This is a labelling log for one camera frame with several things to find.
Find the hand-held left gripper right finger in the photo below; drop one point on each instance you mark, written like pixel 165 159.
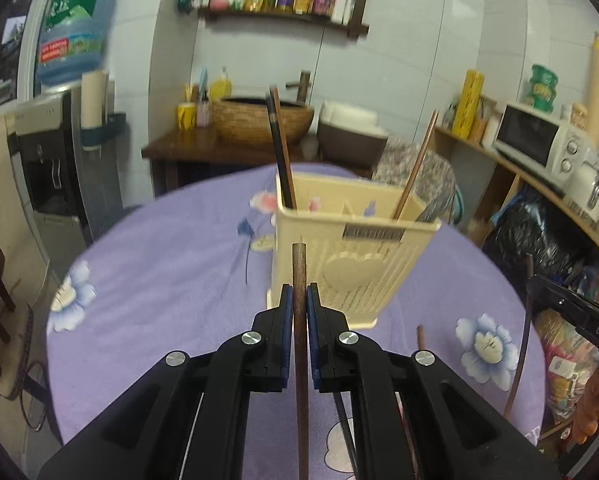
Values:
pixel 313 340

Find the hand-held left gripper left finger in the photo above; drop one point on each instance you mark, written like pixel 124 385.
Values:
pixel 287 330

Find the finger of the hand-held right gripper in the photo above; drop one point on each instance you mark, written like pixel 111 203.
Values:
pixel 554 300

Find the cream plastic utensil holder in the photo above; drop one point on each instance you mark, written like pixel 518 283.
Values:
pixel 369 270

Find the person's right hand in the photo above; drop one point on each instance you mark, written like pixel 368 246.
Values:
pixel 597 400

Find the colourful snack bag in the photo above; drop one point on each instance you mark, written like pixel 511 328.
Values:
pixel 564 360

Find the black plastic bag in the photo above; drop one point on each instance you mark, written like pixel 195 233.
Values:
pixel 529 240

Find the purple floral tablecloth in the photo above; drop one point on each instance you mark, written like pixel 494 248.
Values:
pixel 179 285

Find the white electric kettle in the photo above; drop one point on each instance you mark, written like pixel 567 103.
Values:
pixel 582 185

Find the wooden shelf unit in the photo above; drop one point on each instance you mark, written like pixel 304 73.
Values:
pixel 509 180

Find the white microwave oven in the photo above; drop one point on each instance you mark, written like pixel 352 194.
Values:
pixel 534 140

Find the floral cloth covered chair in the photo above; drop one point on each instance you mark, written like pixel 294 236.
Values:
pixel 442 175

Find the yellow lidded jar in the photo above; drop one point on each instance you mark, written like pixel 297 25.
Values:
pixel 580 115

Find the green instant noodle cup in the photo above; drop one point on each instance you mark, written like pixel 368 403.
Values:
pixel 545 75
pixel 539 105
pixel 543 91

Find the white and brown rice cooker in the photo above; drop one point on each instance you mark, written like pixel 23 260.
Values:
pixel 352 135

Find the dark wooden vanity counter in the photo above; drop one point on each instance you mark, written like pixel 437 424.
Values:
pixel 189 147

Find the woven pattern wash basin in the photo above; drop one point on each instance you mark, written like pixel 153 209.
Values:
pixel 249 122

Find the tall yellow box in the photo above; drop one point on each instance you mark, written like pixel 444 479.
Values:
pixel 468 102

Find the small pink bottle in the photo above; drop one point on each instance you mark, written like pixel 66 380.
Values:
pixel 203 112

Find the yellow toothbrush cup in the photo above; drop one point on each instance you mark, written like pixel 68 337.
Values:
pixel 186 117

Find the bronze faucet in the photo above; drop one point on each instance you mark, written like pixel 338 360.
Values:
pixel 303 85

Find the yellow soap dispenser bottle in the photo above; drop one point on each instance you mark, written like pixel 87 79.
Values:
pixel 220 87

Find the blue cup holder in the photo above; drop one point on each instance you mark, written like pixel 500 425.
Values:
pixel 104 130

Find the grey water dispenser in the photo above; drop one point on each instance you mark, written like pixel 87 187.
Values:
pixel 44 160

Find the stack of paper cups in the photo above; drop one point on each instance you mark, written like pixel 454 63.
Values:
pixel 94 100

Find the pink soap dish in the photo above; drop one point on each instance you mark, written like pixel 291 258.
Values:
pixel 219 3

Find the blue water bottle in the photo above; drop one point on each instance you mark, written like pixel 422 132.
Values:
pixel 74 30

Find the sliding window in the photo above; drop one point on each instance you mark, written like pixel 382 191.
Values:
pixel 4 35

